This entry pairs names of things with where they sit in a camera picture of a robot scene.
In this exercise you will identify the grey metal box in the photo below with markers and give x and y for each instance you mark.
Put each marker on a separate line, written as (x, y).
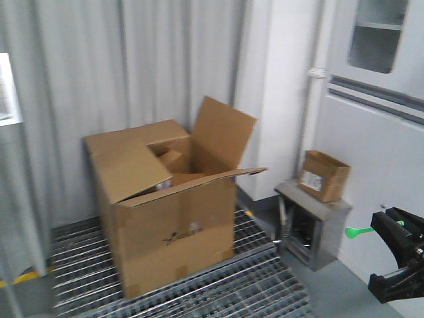
(310, 229)

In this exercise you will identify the metal floor grating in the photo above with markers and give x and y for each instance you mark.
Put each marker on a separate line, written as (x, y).
(253, 283)

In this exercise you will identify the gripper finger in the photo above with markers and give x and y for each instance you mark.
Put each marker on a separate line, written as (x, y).
(406, 283)
(402, 232)

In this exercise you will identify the small cardboard box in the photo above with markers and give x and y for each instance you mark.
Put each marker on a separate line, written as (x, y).
(323, 176)

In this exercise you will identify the large open cardboard box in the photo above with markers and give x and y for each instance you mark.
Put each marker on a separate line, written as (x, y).
(167, 196)

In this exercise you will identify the green plastic spoon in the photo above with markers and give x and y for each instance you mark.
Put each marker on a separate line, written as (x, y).
(353, 232)

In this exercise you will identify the grey curtain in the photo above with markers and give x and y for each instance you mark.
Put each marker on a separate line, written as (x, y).
(87, 67)

